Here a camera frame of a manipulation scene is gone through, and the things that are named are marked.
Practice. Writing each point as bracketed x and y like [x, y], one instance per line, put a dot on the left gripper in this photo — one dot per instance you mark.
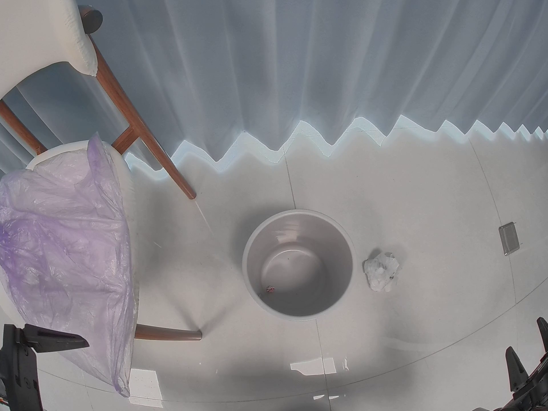
[19, 375]

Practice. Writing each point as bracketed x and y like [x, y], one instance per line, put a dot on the white curtain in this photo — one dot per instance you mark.
[299, 49]

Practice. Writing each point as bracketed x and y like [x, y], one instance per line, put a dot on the white cushioned wooden chair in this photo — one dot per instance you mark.
[38, 24]

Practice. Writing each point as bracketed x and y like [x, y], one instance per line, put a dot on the purple plastic bag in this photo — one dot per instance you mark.
[64, 238]

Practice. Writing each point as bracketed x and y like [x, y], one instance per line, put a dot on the white trash bin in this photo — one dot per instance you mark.
[338, 246]

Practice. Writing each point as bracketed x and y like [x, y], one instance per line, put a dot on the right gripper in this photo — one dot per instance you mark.
[535, 390]

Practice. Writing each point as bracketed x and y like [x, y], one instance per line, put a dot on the crumpled white paper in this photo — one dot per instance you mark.
[381, 270]

